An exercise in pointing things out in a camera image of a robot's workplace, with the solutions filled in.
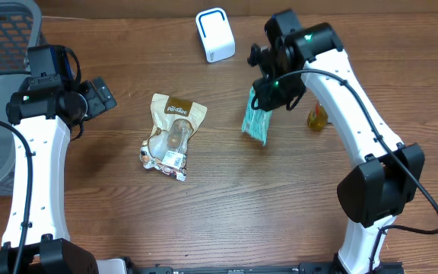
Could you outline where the teal tissue pack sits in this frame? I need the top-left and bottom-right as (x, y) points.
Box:
(242, 88), (273, 146)

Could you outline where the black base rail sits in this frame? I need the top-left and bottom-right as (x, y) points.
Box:
(123, 256), (406, 274)

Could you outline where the brown snack packet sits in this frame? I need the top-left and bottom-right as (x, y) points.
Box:
(144, 94), (208, 160)

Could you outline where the white red snack wrapper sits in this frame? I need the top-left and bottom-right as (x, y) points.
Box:
(139, 144), (187, 181)

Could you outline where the white barcode scanner stand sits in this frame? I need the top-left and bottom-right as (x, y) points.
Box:
(195, 8), (236, 63)

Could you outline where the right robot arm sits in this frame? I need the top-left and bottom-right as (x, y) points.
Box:
(243, 10), (424, 273)

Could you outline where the yellow oil bottle silver cap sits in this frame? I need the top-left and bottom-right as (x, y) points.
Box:
(307, 102), (329, 132)

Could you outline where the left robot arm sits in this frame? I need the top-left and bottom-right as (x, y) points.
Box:
(0, 45), (127, 273)

